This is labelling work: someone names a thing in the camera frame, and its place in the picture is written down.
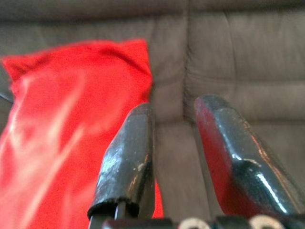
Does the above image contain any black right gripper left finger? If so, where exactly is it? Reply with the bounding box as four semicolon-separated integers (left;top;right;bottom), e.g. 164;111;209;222
87;103;157;221

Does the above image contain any red pillow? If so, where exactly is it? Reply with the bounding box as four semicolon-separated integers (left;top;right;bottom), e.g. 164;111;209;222
0;39;165;229

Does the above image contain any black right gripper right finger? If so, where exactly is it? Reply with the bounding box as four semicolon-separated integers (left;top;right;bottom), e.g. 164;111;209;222
194;94;305;218

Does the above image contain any dark grey fabric sofa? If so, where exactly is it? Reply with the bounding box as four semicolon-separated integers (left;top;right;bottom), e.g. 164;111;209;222
0;0;305;229

